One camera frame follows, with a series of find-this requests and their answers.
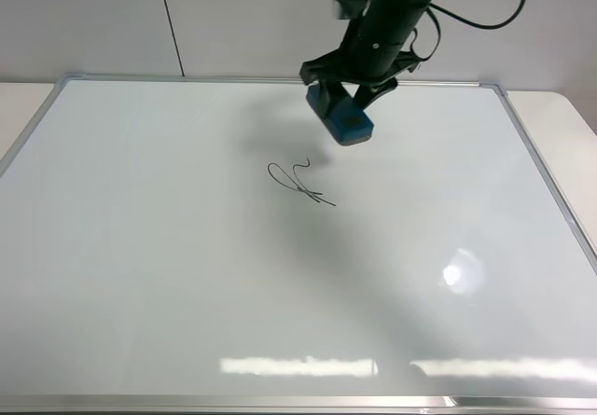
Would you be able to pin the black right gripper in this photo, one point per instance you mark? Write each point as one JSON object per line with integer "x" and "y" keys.
{"x": 370, "y": 55}

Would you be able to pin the blue board eraser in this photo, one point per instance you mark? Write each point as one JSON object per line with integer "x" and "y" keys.
{"x": 348, "y": 124}

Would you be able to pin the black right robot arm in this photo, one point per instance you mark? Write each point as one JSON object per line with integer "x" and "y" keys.
{"x": 407, "y": 12}

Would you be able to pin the white aluminium-framed whiteboard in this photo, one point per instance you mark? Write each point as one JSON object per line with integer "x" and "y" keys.
{"x": 150, "y": 264}

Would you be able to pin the black marker scribble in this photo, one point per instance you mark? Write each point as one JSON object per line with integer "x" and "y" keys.
{"x": 291, "y": 181}

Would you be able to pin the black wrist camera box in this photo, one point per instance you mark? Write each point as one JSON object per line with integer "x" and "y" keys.
{"x": 350, "y": 9}

